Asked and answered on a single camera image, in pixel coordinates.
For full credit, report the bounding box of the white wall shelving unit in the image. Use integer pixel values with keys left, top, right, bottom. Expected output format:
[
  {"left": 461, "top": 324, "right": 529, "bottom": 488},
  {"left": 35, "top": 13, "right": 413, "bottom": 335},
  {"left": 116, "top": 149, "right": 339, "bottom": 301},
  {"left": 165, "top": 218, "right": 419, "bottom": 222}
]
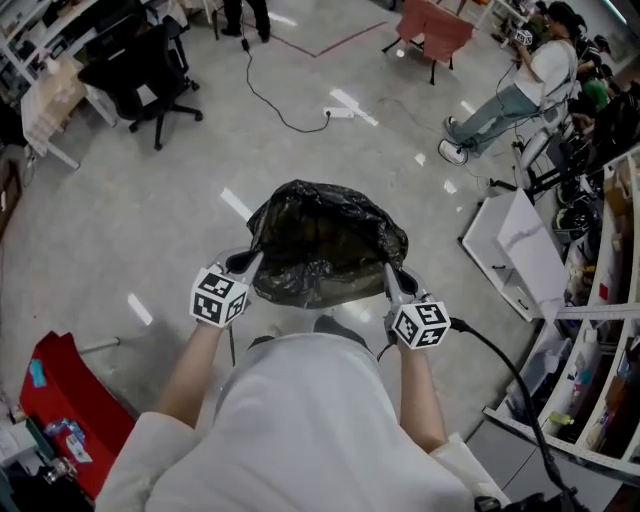
[{"left": 0, "top": 0, "right": 104, "bottom": 87}]

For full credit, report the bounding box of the person's right forearm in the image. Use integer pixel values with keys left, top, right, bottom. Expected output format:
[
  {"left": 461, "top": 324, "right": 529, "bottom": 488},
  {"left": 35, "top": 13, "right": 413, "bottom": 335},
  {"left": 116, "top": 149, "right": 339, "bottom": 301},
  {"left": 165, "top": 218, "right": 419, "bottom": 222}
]
[{"left": 396, "top": 343, "right": 450, "bottom": 455}]

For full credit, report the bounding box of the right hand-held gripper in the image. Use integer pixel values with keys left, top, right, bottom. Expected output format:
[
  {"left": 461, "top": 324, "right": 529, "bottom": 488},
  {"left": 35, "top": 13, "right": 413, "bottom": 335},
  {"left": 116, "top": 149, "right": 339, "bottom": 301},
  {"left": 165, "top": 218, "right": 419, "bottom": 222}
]
[{"left": 383, "top": 263, "right": 453, "bottom": 353}]

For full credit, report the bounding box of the black floor cable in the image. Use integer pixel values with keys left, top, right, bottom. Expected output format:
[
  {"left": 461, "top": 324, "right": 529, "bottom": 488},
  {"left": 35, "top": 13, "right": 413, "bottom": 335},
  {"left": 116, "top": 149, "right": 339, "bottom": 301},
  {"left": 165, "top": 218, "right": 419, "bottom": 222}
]
[{"left": 240, "top": 35, "right": 332, "bottom": 135}]

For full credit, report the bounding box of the white frame desk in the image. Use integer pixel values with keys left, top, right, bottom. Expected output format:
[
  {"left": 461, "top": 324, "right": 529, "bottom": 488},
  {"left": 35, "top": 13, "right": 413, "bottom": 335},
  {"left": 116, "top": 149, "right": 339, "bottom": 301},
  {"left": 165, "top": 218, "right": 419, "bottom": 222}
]
[{"left": 18, "top": 48, "right": 122, "bottom": 172}]

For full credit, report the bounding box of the pink fabric chair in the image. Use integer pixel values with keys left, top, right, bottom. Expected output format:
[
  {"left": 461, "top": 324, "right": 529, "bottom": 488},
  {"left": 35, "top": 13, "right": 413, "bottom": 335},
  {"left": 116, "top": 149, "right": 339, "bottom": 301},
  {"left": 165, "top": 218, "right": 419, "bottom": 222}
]
[{"left": 381, "top": 0, "right": 475, "bottom": 87}]

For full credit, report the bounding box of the person's left forearm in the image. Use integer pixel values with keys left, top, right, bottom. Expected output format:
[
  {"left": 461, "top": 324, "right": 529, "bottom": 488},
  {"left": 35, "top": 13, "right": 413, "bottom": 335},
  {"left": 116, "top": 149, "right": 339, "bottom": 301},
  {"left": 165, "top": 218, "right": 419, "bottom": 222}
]
[{"left": 153, "top": 319, "right": 227, "bottom": 430}]

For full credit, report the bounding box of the black mesh office chair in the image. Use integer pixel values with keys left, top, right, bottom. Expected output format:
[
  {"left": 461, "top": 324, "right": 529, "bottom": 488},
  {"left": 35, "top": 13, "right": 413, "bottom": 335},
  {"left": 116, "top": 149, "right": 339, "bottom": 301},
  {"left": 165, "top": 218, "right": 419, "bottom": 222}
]
[{"left": 76, "top": 11, "right": 205, "bottom": 152}]

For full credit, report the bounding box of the blue and white packet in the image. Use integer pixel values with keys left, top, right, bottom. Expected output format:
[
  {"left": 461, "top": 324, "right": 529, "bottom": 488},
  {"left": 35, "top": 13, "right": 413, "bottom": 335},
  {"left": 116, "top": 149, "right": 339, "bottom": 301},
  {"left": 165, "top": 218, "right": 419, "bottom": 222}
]
[{"left": 43, "top": 417, "right": 95, "bottom": 465}]

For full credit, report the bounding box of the black plastic garbage bag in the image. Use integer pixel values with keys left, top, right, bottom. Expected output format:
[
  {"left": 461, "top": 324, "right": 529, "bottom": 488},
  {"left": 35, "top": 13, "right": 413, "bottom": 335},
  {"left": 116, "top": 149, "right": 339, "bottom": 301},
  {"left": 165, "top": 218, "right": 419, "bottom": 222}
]
[{"left": 246, "top": 178, "right": 410, "bottom": 310}]

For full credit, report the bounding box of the person's white shirt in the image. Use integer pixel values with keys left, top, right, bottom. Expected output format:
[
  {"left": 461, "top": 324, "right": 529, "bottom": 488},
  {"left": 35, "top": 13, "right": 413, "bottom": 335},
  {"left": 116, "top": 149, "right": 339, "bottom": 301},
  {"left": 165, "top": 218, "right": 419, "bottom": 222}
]
[{"left": 93, "top": 331, "right": 512, "bottom": 512}]

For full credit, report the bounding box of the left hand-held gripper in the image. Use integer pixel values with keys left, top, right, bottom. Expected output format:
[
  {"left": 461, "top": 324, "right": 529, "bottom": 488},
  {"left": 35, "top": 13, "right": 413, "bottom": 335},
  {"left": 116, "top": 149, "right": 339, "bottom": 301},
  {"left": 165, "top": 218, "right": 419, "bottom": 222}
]
[{"left": 188, "top": 247, "right": 266, "bottom": 331}]

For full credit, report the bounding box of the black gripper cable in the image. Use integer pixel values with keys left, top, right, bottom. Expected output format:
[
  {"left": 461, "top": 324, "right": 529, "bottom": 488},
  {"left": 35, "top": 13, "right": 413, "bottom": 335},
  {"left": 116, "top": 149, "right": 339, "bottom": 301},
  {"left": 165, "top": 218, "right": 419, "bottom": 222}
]
[{"left": 446, "top": 316, "right": 582, "bottom": 512}]

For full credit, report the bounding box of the white curved stand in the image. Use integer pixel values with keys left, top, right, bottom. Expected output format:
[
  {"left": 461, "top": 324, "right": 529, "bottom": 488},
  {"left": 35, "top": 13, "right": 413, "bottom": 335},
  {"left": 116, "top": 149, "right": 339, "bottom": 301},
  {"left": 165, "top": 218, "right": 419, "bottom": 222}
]
[{"left": 513, "top": 106, "right": 565, "bottom": 175}]

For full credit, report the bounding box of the white drawer unit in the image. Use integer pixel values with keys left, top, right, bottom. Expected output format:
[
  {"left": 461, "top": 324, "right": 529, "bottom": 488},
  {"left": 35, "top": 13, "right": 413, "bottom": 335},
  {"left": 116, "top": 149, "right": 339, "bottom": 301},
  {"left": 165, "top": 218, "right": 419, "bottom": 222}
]
[{"left": 458, "top": 193, "right": 540, "bottom": 322}]

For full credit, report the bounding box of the blue cloth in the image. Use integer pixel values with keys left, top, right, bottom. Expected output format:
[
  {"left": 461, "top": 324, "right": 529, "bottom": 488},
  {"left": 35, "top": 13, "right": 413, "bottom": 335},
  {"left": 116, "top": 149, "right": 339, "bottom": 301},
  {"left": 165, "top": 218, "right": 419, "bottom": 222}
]
[{"left": 28, "top": 358, "right": 50, "bottom": 390}]

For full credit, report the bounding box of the black monitor on stand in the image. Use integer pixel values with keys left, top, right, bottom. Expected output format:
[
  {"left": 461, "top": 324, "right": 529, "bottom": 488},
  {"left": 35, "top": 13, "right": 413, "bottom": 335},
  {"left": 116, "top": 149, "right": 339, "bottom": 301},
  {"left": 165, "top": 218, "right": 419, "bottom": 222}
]
[{"left": 592, "top": 92, "right": 640, "bottom": 170}]

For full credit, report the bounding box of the cardboard box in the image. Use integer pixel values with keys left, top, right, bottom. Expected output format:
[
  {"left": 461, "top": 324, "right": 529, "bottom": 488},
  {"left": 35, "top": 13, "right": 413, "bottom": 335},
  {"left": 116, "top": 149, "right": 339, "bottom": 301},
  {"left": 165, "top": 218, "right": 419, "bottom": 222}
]
[{"left": 28, "top": 58, "right": 87, "bottom": 142}]

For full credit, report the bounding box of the white metal storage shelf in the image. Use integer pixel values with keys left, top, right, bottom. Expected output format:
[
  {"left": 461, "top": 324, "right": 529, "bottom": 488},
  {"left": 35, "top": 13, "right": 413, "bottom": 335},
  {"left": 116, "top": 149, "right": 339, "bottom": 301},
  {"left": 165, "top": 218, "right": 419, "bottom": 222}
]
[{"left": 481, "top": 148, "right": 640, "bottom": 474}]

